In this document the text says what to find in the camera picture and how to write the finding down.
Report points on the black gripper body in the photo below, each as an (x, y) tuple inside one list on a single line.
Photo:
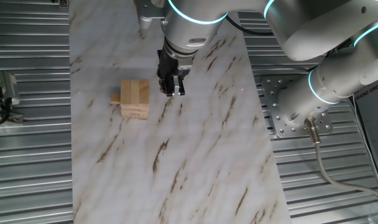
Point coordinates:
[(167, 62)]

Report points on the white marble pattern mat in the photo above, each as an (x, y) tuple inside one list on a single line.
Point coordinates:
[(192, 155)]

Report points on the light wooden Jenga block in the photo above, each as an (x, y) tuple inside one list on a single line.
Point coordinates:
[(135, 91), (125, 113), (125, 91), (115, 99), (144, 91), (134, 109), (134, 118), (135, 114), (144, 114)]

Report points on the white paper with red text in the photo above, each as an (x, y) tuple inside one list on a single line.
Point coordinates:
[(375, 124)]

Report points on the silver depth camera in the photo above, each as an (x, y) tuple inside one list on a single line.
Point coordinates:
[(10, 88)]

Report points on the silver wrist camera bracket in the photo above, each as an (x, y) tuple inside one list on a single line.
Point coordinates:
[(145, 12)]

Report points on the grey clamp device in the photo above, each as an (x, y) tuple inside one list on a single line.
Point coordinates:
[(16, 118)]

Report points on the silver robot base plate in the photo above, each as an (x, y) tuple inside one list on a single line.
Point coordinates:
[(271, 93)]

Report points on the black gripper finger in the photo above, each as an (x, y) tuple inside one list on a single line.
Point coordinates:
[(176, 88)]

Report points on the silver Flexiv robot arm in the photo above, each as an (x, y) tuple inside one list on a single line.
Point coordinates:
[(316, 31)]

